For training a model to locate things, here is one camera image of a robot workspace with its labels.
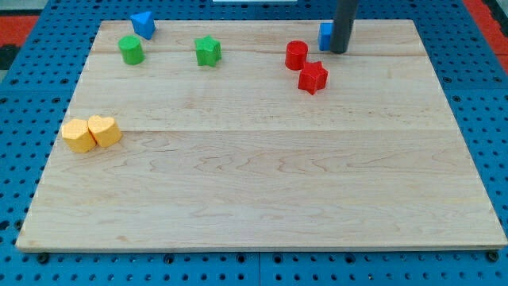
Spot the yellow pentagon block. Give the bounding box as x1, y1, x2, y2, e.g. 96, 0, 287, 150
61, 119, 97, 153

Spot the green star block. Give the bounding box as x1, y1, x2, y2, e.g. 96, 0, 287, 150
194, 35, 221, 67

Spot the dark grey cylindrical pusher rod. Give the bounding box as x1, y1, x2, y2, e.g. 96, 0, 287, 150
329, 0, 359, 54

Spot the blue cube block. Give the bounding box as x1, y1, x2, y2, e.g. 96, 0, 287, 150
317, 22, 333, 51

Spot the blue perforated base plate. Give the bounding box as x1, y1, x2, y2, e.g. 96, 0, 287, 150
1, 0, 507, 285

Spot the red cylinder block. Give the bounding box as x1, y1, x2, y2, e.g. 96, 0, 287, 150
285, 41, 308, 71

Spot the blue triangular prism block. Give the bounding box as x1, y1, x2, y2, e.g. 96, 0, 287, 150
129, 11, 156, 40

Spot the yellow heart block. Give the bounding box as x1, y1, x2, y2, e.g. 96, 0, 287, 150
88, 115, 122, 148

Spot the green cylinder block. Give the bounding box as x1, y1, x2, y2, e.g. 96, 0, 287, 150
117, 35, 144, 65

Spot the red star block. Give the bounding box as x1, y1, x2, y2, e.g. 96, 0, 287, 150
298, 61, 328, 95

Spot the light wooden board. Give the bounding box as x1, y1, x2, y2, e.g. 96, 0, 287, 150
17, 20, 507, 253

